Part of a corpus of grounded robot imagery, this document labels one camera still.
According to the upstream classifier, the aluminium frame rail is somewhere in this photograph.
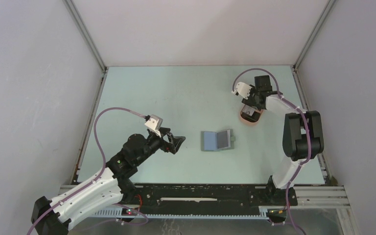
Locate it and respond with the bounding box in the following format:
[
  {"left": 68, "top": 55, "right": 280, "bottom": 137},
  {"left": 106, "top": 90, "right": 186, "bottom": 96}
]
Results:
[{"left": 84, "top": 185, "right": 351, "bottom": 219}]

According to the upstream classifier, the white printed credit card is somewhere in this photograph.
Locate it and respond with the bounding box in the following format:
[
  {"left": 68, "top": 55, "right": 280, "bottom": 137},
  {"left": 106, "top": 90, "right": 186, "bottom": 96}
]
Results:
[{"left": 243, "top": 109, "right": 255, "bottom": 116}]

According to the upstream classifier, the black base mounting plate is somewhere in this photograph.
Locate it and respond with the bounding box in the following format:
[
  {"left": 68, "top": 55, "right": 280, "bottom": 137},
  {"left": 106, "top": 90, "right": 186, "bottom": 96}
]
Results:
[{"left": 122, "top": 184, "right": 298, "bottom": 216}]

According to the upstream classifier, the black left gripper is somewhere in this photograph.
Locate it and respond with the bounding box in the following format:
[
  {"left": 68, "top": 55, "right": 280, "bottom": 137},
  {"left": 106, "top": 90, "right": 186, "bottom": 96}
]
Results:
[{"left": 135, "top": 127, "right": 185, "bottom": 165}]

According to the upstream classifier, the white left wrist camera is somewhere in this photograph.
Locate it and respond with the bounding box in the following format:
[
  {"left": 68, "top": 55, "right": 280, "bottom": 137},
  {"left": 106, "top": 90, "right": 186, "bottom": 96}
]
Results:
[{"left": 144, "top": 115, "right": 163, "bottom": 137}]

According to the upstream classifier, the pink oval plastic tray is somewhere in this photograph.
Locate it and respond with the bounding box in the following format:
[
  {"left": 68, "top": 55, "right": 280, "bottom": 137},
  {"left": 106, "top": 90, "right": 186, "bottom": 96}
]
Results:
[{"left": 239, "top": 104, "right": 264, "bottom": 125}]

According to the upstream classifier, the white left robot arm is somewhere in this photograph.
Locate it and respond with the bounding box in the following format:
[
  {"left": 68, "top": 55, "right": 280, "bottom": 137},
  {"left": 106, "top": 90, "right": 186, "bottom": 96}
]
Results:
[{"left": 27, "top": 127, "right": 186, "bottom": 235}]

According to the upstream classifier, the green leather card holder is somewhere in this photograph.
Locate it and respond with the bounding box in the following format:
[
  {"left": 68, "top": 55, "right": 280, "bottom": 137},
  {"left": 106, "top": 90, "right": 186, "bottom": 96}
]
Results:
[{"left": 200, "top": 129, "right": 235, "bottom": 152}]

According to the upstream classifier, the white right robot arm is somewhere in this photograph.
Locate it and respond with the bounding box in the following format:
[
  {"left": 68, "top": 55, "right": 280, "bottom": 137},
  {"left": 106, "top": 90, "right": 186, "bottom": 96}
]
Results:
[{"left": 232, "top": 74, "right": 325, "bottom": 205}]

